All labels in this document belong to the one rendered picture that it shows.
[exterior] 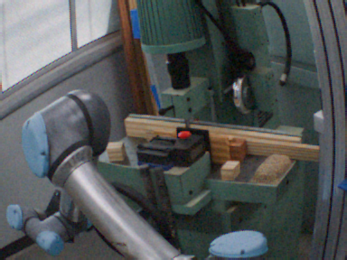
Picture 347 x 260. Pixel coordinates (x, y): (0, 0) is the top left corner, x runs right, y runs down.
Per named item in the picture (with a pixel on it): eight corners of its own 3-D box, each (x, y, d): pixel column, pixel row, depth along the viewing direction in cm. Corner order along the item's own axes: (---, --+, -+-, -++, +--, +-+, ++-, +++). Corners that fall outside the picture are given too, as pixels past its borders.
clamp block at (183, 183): (137, 197, 179) (131, 167, 175) (166, 175, 189) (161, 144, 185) (186, 206, 170) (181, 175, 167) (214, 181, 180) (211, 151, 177)
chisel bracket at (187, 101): (164, 123, 192) (160, 93, 188) (192, 103, 202) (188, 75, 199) (188, 125, 188) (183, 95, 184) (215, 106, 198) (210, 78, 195)
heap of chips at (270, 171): (248, 182, 170) (248, 170, 168) (270, 158, 180) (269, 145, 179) (275, 184, 165) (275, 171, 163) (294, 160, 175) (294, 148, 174)
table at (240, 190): (80, 190, 192) (75, 171, 190) (135, 149, 215) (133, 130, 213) (261, 222, 159) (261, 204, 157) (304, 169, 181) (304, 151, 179)
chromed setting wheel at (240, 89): (233, 120, 193) (227, 78, 189) (251, 104, 203) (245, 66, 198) (242, 121, 192) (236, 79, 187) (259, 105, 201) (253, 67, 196)
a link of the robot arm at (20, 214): (18, 236, 145) (3, 220, 149) (41, 239, 154) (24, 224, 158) (21, 213, 144) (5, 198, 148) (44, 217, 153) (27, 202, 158)
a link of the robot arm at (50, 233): (70, 227, 146) (44, 207, 152) (44, 242, 138) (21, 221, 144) (75, 248, 150) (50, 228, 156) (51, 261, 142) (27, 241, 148)
